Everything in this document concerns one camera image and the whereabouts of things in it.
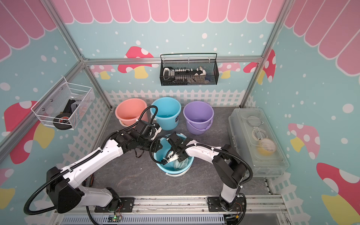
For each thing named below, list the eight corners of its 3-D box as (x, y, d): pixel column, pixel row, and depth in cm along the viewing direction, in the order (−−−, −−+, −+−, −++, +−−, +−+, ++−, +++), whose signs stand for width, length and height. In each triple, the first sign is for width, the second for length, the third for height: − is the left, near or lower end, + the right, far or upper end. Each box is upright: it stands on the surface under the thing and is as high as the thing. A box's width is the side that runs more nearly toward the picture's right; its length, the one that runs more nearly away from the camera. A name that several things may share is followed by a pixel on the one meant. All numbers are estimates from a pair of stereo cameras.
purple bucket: (183, 138, 103) (183, 123, 89) (183, 117, 116) (183, 101, 102) (211, 138, 103) (216, 123, 89) (208, 117, 116) (212, 101, 102)
